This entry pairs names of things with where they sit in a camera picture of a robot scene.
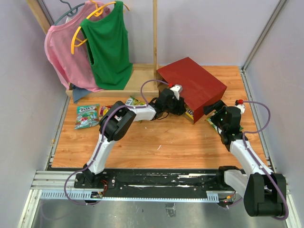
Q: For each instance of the teal hanger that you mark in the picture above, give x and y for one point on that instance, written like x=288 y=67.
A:
x=70 y=13

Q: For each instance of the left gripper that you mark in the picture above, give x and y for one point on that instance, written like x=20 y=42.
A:
x=180 y=109

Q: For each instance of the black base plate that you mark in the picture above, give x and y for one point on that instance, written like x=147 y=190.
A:
x=155 y=183

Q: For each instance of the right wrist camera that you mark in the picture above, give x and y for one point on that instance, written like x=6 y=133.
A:
x=240 y=105

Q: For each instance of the orange Fox's fruits candy bag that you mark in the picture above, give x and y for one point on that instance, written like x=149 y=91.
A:
x=103 y=111

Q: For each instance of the green tank top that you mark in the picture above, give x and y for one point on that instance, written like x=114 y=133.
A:
x=108 y=49

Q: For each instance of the aluminium rail frame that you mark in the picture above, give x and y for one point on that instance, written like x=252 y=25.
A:
x=293 y=220

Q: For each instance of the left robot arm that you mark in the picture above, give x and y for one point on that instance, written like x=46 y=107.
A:
x=116 y=122

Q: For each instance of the wooden clothes rack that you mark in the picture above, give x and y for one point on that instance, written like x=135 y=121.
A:
x=140 y=73

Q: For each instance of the pink shirt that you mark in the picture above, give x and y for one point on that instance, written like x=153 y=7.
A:
x=71 y=68

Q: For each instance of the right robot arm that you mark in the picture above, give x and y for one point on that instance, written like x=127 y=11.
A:
x=263 y=191

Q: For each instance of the green Fox's spring tea bag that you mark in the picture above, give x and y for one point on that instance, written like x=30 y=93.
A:
x=132 y=101

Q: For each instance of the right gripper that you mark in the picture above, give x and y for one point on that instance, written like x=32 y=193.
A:
x=219 y=105

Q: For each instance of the yellow M&M's bag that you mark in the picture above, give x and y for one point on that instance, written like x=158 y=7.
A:
x=189 y=114

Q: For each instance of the green candy bag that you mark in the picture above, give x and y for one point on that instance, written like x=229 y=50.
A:
x=224 y=124

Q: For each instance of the teal Fox's candy bag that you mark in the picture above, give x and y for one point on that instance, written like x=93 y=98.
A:
x=87 y=116

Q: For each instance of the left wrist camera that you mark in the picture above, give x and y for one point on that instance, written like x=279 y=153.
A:
x=176 y=89

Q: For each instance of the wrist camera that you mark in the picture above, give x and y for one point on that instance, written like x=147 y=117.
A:
x=176 y=89
x=240 y=105

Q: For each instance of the red paper bag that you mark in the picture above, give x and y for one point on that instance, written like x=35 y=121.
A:
x=199 y=87

